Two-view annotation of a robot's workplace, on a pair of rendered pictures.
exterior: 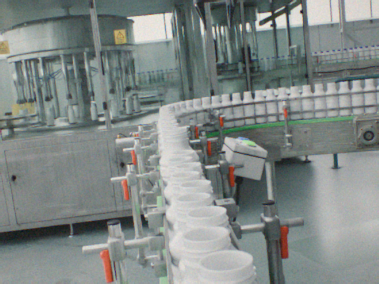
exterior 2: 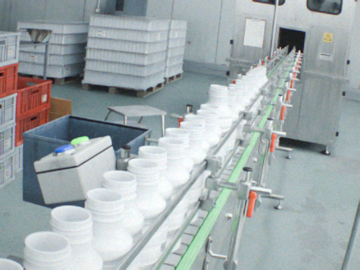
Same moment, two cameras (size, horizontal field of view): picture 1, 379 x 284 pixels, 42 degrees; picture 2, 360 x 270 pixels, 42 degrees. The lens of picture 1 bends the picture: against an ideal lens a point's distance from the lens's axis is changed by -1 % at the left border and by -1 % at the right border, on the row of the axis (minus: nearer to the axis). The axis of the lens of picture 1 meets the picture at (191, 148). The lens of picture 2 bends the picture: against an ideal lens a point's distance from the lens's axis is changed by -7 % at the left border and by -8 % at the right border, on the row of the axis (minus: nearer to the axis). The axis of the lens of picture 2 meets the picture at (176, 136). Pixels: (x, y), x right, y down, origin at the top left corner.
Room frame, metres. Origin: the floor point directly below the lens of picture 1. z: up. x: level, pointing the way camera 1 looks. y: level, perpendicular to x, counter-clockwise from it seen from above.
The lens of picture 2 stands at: (1.84, 0.25, 1.34)
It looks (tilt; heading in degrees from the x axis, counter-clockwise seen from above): 14 degrees down; 197
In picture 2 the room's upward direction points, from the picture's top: 7 degrees clockwise
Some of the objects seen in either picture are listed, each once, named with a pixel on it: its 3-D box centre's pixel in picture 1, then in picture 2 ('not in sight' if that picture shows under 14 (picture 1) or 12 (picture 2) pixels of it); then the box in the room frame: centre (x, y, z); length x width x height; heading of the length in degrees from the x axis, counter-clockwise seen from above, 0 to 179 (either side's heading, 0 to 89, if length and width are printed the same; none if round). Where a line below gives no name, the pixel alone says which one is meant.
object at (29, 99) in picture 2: not in sight; (15, 95); (-1.45, -2.17, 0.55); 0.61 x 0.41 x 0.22; 6
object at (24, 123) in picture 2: not in sight; (13, 121); (-1.44, -2.17, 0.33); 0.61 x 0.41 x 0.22; 6
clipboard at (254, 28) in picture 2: not in sight; (254, 32); (-3.57, -0.66, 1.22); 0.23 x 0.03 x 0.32; 93
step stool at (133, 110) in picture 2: not in sight; (128, 128); (-2.40, -1.51, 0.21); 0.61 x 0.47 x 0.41; 57
